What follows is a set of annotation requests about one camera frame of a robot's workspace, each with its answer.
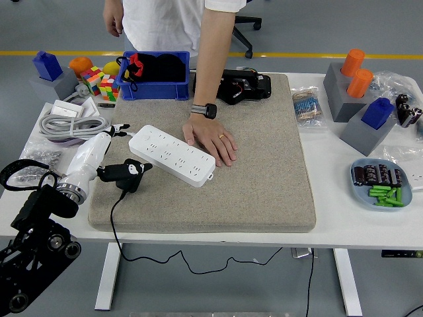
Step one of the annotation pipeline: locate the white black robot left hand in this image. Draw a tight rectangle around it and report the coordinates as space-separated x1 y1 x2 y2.
59 123 154 192

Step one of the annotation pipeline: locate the person's right hand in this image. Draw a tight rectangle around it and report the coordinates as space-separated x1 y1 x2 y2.
102 6 125 38

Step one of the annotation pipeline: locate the person's left hand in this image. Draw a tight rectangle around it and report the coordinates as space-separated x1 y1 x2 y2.
182 116 239 168

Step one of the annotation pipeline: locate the white power strip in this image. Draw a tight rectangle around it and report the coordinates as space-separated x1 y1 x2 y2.
128 124 217 188

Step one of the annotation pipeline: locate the black plug adapter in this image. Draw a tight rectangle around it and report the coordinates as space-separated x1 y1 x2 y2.
114 158 146 195

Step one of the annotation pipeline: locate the thin black plug cord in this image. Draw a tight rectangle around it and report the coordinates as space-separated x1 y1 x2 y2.
110 190 284 274

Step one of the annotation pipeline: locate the black wristwatch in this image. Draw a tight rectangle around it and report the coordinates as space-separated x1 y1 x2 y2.
190 103 218 120

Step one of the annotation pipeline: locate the purple white flat pack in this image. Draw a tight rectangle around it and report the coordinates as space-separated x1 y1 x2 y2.
49 136 84 147

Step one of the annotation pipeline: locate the yellow ball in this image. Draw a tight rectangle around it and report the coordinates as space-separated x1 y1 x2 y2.
102 61 120 76

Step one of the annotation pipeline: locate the clear bag of metal nuts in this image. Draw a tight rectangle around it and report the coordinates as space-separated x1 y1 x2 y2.
6 140 64 188

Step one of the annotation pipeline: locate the grey-brown mat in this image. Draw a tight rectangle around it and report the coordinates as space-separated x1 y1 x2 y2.
87 73 317 234

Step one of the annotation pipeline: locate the person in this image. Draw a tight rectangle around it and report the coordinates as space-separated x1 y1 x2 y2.
121 0 248 60

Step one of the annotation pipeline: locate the white cardboard box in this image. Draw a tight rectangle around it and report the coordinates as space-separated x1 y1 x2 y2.
51 97 101 120

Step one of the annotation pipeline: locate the orange ball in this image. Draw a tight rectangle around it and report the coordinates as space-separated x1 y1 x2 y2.
69 56 94 79

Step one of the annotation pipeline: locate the colourful puzzle cube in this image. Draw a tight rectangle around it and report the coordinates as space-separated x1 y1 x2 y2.
98 74 120 102
80 65 105 96

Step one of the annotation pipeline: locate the black cloth pouch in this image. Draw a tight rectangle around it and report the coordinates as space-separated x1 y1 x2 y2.
141 52 186 83

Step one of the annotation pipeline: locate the blue plastic bin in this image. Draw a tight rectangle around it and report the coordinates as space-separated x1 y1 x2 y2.
118 50 191 101

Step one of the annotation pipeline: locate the blue plastic block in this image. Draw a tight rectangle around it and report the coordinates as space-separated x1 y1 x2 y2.
360 97 395 129
32 50 63 81

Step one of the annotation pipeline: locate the clear bag of resistors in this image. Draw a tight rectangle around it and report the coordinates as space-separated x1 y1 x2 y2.
290 86 328 129

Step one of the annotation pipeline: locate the black office chair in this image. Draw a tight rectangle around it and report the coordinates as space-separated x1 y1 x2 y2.
231 15 263 59

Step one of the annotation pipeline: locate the white table leg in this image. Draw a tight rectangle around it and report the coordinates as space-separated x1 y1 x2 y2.
332 248 364 317
95 242 124 311

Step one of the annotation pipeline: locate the grey two-hole block holder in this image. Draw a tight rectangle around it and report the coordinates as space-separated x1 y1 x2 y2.
323 62 373 123

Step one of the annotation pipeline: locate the orange cylinder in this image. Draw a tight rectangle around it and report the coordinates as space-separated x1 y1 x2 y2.
340 48 365 77
346 68 374 98

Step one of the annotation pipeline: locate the light blue plate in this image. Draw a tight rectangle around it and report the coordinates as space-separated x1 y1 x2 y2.
350 158 414 212

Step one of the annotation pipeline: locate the clear plastic bag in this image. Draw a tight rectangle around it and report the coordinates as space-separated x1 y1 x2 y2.
383 145 423 163
368 71 419 100

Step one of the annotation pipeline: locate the black table control panel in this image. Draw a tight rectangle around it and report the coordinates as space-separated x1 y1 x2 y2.
381 250 423 259

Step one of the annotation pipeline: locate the grey power strip cord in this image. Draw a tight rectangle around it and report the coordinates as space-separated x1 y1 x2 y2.
38 83 136 141

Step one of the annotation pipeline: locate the black device housing with wires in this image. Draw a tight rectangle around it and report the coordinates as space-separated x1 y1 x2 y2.
192 68 272 106

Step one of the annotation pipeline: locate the metal bracket under table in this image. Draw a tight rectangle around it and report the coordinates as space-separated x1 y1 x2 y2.
290 246 319 259

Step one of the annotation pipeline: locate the hanging black cable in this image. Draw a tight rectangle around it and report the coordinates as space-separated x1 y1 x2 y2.
305 248 315 317

